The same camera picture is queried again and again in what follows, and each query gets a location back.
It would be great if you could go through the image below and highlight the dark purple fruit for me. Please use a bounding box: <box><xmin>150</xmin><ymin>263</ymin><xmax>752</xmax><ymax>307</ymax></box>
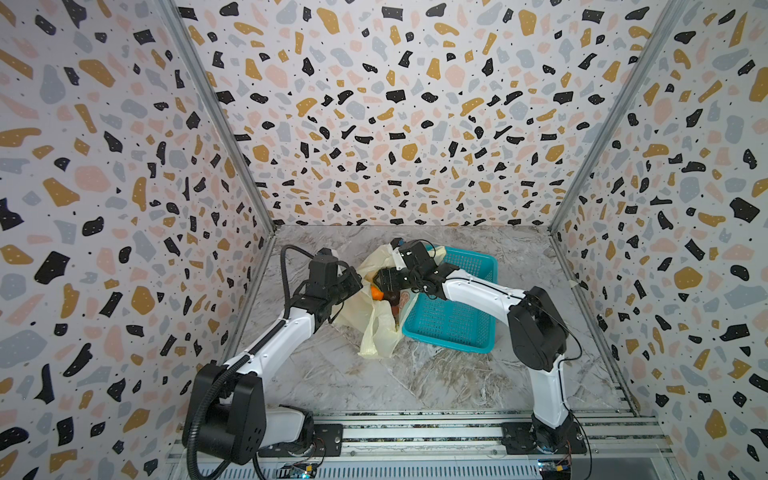
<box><xmin>383</xmin><ymin>291</ymin><xmax>401</xmax><ymax>305</ymax></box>

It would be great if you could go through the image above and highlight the orange tangerine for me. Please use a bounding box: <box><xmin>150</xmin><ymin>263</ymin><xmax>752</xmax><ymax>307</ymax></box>
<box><xmin>371</xmin><ymin>285</ymin><xmax>384</xmax><ymax>301</ymax></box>

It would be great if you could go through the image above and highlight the translucent yellowish plastic bag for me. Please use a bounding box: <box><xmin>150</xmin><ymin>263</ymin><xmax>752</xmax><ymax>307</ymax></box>
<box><xmin>333</xmin><ymin>244</ymin><xmax>445</xmax><ymax>359</ymax></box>

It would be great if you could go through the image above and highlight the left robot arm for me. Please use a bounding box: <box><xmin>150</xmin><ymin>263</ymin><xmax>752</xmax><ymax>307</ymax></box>
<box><xmin>182</xmin><ymin>248</ymin><xmax>362</xmax><ymax>479</ymax></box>

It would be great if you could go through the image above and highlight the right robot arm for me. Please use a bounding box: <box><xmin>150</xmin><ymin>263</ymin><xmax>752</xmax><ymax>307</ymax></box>
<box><xmin>372</xmin><ymin>238</ymin><xmax>573</xmax><ymax>433</ymax></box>

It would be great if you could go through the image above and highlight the teal plastic basket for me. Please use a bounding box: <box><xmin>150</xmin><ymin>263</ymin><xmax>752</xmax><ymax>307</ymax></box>
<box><xmin>402</xmin><ymin>247</ymin><xmax>498</xmax><ymax>354</ymax></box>

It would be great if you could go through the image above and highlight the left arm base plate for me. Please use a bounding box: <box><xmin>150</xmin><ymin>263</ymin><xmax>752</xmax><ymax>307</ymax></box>
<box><xmin>258</xmin><ymin>423</ymin><xmax>344</xmax><ymax>460</ymax></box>

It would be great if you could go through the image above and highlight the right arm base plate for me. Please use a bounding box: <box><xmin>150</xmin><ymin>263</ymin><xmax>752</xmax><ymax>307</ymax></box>
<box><xmin>501</xmin><ymin>419</ymin><xmax>588</xmax><ymax>455</ymax></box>

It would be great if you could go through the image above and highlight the left black corrugated cable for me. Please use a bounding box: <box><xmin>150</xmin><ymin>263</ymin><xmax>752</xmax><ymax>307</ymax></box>
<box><xmin>184</xmin><ymin>353</ymin><xmax>253</xmax><ymax>480</ymax></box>

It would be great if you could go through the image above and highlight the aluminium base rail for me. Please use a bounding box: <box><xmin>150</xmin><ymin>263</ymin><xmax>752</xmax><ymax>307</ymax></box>
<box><xmin>164</xmin><ymin>409</ymin><xmax>679</xmax><ymax>480</ymax></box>

